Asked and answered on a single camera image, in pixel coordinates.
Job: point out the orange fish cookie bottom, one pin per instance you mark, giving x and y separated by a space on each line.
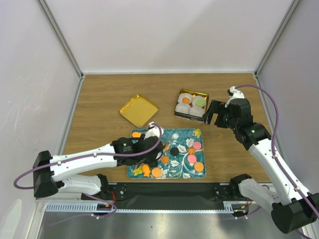
146 170

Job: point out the black sandwich cookie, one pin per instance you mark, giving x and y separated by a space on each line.
174 151

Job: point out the orange fish cookie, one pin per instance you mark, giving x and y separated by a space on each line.
138 135
146 170

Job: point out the gold cookie tin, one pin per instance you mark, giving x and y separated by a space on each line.
191 105

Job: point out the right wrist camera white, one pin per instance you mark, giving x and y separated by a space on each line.
234 93

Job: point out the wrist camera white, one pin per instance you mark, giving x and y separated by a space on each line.
234 93
154 130

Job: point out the pink sandwich cookie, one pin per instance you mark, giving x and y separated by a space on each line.
192 159
197 145

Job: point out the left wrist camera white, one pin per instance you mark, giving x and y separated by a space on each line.
154 130

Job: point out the white cable duct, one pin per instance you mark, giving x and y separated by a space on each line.
77 207

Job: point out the orange fish cookie top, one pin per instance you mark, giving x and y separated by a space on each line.
138 135

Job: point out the pink sandwich cookie upper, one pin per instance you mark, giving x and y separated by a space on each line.
197 145

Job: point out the orange dotted cookie bottom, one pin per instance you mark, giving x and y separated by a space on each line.
156 172

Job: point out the orange flower cookie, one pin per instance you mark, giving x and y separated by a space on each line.
191 151

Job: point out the pink sandwich cookie lower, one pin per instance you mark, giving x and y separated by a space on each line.
192 159

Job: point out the white paper cup back right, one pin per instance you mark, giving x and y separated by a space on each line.
198 97

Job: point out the orange swirl cookie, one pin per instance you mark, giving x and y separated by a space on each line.
165 159

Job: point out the teal floral tray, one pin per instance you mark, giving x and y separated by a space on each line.
178 166

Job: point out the green sandwich cookie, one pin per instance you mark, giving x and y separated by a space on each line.
199 102

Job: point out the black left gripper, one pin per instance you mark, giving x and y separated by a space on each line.
150 161

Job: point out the white paper cup front left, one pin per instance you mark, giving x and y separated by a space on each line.
182 108

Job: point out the white paper cup front right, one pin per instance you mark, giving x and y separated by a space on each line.
196 112

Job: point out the orange dotted cookie right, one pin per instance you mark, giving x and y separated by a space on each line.
199 167

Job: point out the orange dotted cookie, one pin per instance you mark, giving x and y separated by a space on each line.
156 172
199 167

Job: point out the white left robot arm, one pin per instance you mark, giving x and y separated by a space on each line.
57 173

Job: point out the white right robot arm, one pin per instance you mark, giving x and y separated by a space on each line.
291 205

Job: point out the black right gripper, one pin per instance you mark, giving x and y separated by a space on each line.
216 107

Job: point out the white paper cup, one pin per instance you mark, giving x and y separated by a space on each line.
198 97
184 95
182 108
196 112

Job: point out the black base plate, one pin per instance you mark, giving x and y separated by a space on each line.
173 196

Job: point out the white paper cup back left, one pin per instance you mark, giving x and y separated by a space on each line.
184 95

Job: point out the gold tin lid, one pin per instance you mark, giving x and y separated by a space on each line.
138 110

